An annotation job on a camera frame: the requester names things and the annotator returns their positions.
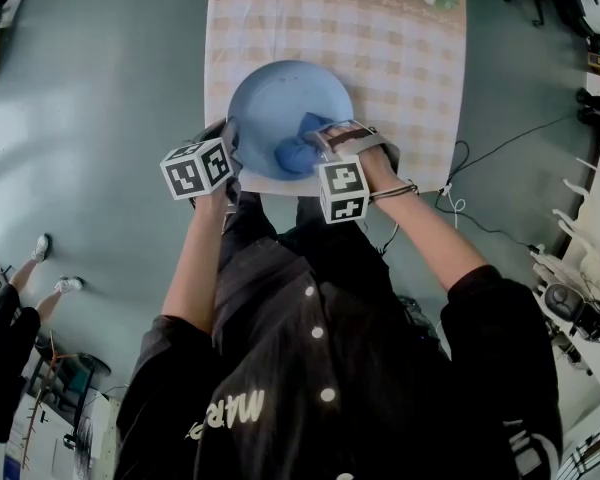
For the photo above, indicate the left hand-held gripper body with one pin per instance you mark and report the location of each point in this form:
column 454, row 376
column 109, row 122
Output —
column 195, row 168

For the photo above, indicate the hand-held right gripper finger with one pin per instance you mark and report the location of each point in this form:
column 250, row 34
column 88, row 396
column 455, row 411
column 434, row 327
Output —
column 318, row 143

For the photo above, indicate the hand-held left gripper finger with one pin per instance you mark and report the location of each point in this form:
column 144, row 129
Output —
column 233, row 140

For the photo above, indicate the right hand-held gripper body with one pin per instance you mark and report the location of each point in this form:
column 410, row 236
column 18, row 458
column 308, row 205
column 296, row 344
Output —
column 344, row 188

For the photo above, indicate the blue cloth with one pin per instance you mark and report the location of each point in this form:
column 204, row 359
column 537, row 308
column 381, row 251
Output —
column 295, row 155

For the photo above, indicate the blue plate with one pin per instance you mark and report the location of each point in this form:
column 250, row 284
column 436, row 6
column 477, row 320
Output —
column 285, row 103

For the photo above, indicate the person's right forearm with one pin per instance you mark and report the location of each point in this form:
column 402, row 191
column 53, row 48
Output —
column 430, row 240

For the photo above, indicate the person's left forearm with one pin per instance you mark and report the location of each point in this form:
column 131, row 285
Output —
column 200, row 258

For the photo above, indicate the person's right hand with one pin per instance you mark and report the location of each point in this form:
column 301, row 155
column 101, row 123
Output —
column 381, row 168

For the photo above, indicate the dark wristband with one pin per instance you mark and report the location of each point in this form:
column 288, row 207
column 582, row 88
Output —
column 395, row 189

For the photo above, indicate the beige checked tablecloth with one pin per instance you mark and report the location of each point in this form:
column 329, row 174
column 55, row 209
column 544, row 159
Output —
column 390, row 58

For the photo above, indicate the person's black shirt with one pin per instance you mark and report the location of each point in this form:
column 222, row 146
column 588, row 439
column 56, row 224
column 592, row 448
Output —
column 330, row 358

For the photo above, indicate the black round stool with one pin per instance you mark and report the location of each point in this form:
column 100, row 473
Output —
column 87, row 368

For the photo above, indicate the grey round device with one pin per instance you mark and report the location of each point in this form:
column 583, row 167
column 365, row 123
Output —
column 562, row 300

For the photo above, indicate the white cabinet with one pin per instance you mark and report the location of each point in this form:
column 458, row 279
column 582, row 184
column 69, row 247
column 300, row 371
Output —
column 60, row 438

